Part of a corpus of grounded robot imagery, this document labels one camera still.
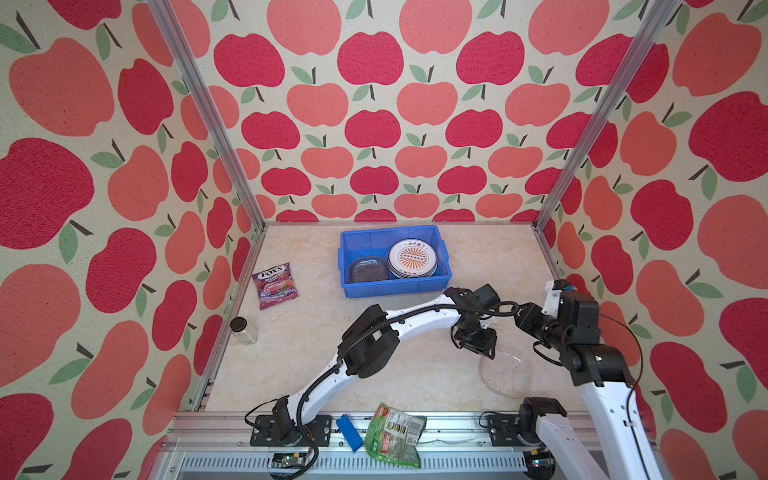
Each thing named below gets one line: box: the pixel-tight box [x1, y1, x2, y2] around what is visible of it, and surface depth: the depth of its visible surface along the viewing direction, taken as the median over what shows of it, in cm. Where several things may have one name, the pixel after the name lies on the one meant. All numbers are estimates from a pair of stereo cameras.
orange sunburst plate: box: [388, 238, 438, 279], surface depth 107 cm
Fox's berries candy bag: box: [251, 262, 299, 311], surface depth 100 cm
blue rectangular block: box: [336, 414, 363, 453], surface depth 74 cm
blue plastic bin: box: [338, 225, 452, 298], surface depth 107 cm
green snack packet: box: [364, 402, 427, 469], surface depth 74 cm
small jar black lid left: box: [229, 316, 258, 345], surface depth 85 cm
